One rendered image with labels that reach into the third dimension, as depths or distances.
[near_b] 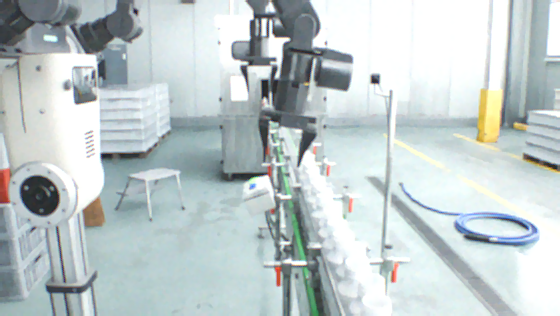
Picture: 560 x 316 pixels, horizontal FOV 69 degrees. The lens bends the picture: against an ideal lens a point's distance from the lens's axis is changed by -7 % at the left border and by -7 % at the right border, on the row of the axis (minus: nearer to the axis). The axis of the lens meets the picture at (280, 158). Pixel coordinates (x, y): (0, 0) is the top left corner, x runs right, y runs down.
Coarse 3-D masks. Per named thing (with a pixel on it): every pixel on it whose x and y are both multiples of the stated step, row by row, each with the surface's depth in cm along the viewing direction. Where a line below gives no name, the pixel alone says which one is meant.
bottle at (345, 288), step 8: (352, 264) 68; (360, 264) 68; (368, 264) 66; (344, 272) 66; (352, 272) 65; (360, 272) 65; (368, 272) 66; (344, 280) 67; (352, 280) 65; (344, 288) 66; (352, 288) 65; (344, 296) 65; (352, 296) 64; (344, 304) 65; (336, 312) 67; (344, 312) 65
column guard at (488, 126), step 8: (480, 96) 872; (488, 96) 844; (496, 96) 845; (480, 104) 873; (488, 104) 847; (496, 104) 848; (480, 112) 874; (488, 112) 851; (496, 112) 851; (480, 120) 874; (488, 120) 855; (496, 120) 855; (480, 128) 875; (488, 128) 858; (496, 128) 858; (480, 136) 876; (488, 136) 861; (496, 136) 862
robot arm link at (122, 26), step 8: (120, 0) 112; (128, 0) 112; (136, 0) 113; (120, 8) 111; (128, 8) 111; (136, 8) 114; (112, 16) 111; (120, 16) 111; (128, 16) 111; (112, 24) 112; (120, 24) 112; (128, 24) 112; (136, 24) 113; (112, 32) 112; (120, 32) 112; (128, 32) 112
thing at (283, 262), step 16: (288, 128) 306; (272, 144) 216; (320, 144) 218; (272, 160) 172; (272, 176) 174; (288, 176) 173; (352, 208) 131; (288, 256) 84; (320, 256) 84; (384, 256) 86; (288, 272) 84; (384, 272) 86; (288, 288) 86; (288, 304) 87
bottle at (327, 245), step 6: (330, 222) 84; (336, 222) 85; (342, 222) 85; (330, 228) 83; (336, 228) 82; (342, 228) 82; (330, 234) 83; (330, 240) 83; (324, 246) 83; (330, 246) 82; (324, 252) 83; (324, 270) 84; (324, 276) 84; (324, 282) 85; (324, 288) 85
